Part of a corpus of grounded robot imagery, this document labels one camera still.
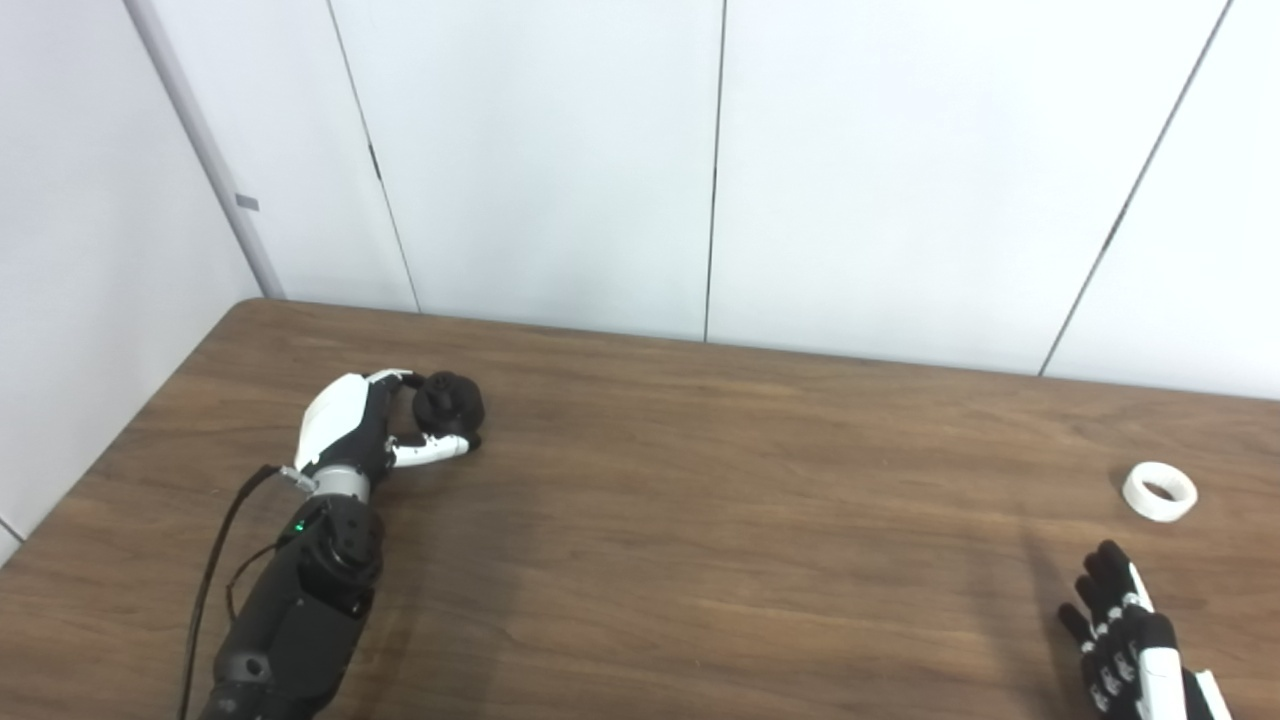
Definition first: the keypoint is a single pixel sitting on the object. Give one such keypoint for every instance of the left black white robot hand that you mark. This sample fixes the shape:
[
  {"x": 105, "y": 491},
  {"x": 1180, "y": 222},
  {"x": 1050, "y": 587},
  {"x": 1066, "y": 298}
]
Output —
[{"x": 330, "y": 420}]

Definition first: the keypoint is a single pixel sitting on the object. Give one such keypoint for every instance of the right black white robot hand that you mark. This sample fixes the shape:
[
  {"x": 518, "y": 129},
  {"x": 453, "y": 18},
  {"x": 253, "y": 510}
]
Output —
[{"x": 1125, "y": 650}]

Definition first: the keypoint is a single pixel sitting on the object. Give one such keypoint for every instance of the round black part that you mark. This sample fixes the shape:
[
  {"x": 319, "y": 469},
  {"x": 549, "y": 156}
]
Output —
[{"x": 452, "y": 405}]

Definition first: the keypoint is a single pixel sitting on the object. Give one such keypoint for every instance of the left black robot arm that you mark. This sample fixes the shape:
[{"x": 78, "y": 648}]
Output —
[{"x": 300, "y": 610}]

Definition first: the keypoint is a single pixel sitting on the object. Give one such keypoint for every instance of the grey wall corner post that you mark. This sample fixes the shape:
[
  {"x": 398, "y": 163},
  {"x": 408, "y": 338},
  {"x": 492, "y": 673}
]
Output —
[{"x": 205, "y": 150}]

